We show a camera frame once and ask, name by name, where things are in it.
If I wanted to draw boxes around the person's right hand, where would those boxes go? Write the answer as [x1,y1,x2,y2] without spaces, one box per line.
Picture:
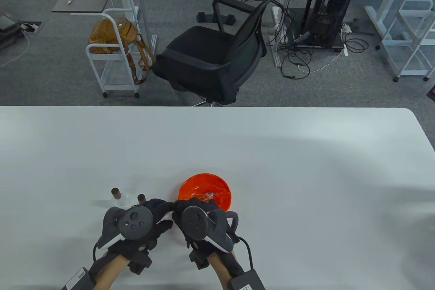
[172,198,240,270]

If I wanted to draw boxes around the person's left hand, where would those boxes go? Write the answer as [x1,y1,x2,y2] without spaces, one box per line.
[102,198,174,275]

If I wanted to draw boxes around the person's left forearm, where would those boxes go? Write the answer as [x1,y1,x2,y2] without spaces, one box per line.
[99,254,131,290]

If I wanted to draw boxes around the person's right forearm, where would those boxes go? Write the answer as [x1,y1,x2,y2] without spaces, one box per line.
[207,251,238,290]

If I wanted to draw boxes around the dark grey right hand controller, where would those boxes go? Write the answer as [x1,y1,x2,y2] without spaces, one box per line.
[179,206,240,254]

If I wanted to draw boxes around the dark grey hand controller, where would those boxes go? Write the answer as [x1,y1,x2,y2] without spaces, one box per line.
[179,206,240,254]
[96,204,154,250]

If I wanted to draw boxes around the orange plastic bowl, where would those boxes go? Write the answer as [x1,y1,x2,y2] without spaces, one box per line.
[178,173,233,211]

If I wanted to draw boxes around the dark grey left hand controller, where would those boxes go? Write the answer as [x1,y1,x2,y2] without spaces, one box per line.
[96,204,154,250]

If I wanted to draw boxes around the white metal cart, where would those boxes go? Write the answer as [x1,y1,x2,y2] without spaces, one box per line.
[86,7,141,99]

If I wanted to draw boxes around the black office chair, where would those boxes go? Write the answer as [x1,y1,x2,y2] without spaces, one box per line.
[151,0,295,107]

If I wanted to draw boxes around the brown leather bag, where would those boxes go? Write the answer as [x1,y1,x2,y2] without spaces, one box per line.
[89,17,155,85]

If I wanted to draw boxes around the white desk leg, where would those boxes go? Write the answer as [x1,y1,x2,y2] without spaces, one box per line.
[271,0,298,68]

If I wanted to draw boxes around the dark top side table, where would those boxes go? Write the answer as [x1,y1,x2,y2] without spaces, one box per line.
[52,0,140,32]

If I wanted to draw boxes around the floor socket box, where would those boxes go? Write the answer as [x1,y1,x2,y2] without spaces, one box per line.
[19,21,43,34]

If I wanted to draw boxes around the black devices on floor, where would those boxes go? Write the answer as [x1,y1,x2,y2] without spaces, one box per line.
[0,13,21,51]

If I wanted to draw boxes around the black computer tower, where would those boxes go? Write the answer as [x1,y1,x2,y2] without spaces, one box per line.
[311,0,358,47]

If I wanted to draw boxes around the white metal trolley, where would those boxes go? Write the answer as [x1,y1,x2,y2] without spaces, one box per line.
[379,0,435,82]

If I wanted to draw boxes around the white rack right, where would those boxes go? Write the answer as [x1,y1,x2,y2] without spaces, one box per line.
[364,0,420,51]

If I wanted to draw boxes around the black right glove cable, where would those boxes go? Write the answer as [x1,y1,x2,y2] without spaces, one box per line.
[234,237,254,270]

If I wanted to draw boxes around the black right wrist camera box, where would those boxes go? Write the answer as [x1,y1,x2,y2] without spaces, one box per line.
[229,269,266,290]

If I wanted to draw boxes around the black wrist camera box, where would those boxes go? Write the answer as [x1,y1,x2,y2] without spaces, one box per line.
[63,267,96,290]
[229,269,266,290]

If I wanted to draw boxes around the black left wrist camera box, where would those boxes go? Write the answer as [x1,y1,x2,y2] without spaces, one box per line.
[63,267,96,290]

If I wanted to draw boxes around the bundle of black floor cables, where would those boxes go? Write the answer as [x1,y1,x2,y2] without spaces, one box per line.
[267,4,370,80]

